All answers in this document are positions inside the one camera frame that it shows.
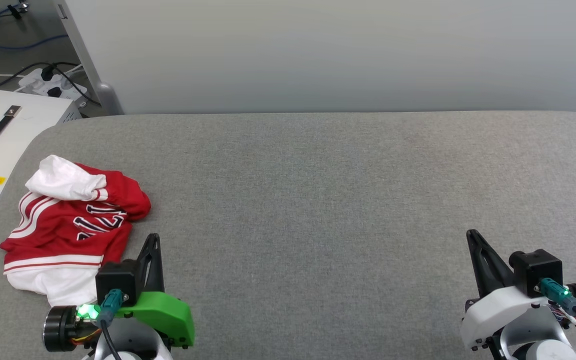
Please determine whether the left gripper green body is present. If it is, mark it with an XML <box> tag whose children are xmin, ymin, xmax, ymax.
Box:
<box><xmin>43</xmin><ymin>291</ymin><xmax>195</xmax><ymax>352</ymax></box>

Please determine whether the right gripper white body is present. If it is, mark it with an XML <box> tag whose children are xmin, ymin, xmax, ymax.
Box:
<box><xmin>460</xmin><ymin>281</ymin><xmax>576</xmax><ymax>351</ymax></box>

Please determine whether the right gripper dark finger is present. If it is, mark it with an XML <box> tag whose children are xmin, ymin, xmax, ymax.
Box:
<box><xmin>466</xmin><ymin>229</ymin><xmax>515</xmax><ymax>298</ymax></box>

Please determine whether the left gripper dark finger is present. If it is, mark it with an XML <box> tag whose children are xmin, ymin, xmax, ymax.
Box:
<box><xmin>135</xmin><ymin>233</ymin><xmax>165</xmax><ymax>296</ymax></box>

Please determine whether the red and white jersey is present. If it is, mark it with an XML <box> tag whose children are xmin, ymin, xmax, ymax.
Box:
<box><xmin>0</xmin><ymin>154</ymin><xmax>152</xmax><ymax>307</ymax></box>

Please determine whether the grey metal partition foot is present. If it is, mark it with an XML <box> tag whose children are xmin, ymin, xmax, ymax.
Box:
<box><xmin>93</xmin><ymin>80</ymin><xmax>125</xmax><ymax>116</ymax></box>

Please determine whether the white equipment box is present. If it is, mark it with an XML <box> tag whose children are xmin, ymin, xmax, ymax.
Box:
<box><xmin>0</xmin><ymin>88</ymin><xmax>83</xmax><ymax>226</ymax></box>

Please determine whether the white power strip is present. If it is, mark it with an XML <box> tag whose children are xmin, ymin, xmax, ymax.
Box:
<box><xmin>17</xmin><ymin>67</ymin><xmax>90</xmax><ymax>108</ymax></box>

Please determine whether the white partition panel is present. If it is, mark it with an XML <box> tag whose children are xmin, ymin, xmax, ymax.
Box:
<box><xmin>53</xmin><ymin>0</ymin><xmax>576</xmax><ymax>116</ymax></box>

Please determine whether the black clamp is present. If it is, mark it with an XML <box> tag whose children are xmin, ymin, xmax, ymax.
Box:
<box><xmin>7</xmin><ymin>0</ymin><xmax>30</xmax><ymax>21</ymax></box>

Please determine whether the left camera cable teal plug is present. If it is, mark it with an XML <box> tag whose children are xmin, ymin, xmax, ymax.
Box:
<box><xmin>98</xmin><ymin>289</ymin><xmax>126</xmax><ymax>360</ymax></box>

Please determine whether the camera cable teal plug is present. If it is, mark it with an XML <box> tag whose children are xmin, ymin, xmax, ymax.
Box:
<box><xmin>98</xmin><ymin>289</ymin><xmax>126</xmax><ymax>360</ymax></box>
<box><xmin>535</xmin><ymin>278</ymin><xmax>576</xmax><ymax>351</ymax></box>

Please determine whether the right camera cable teal plug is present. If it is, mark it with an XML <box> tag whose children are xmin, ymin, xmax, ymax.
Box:
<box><xmin>535</xmin><ymin>278</ymin><xmax>576</xmax><ymax>351</ymax></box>

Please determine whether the black power cable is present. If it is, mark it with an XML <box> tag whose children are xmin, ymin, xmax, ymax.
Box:
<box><xmin>50</xmin><ymin>65</ymin><xmax>102</xmax><ymax>107</ymax></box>
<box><xmin>0</xmin><ymin>61</ymin><xmax>85</xmax><ymax>96</ymax></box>

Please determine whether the blue cable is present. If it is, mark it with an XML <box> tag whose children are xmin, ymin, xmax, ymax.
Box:
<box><xmin>0</xmin><ymin>0</ymin><xmax>69</xmax><ymax>51</ymax></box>

